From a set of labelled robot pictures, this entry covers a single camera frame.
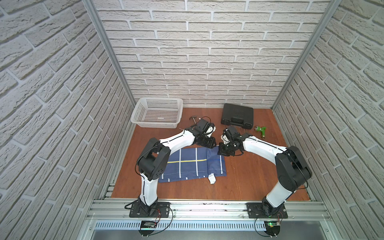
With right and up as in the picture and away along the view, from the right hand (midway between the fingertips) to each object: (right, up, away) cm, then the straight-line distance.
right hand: (219, 152), depth 90 cm
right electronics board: (+23, -32, -20) cm, 44 cm away
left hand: (-2, +6, 0) cm, 6 cm away
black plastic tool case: (+17, +25, +30) cm, 43 cm away
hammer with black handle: (-17, +23, +24) cm, 37 cm away
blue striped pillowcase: (-15, -7, 0) cm, 17 cm away
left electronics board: (-37, -30, -21) cm, 52 cm away
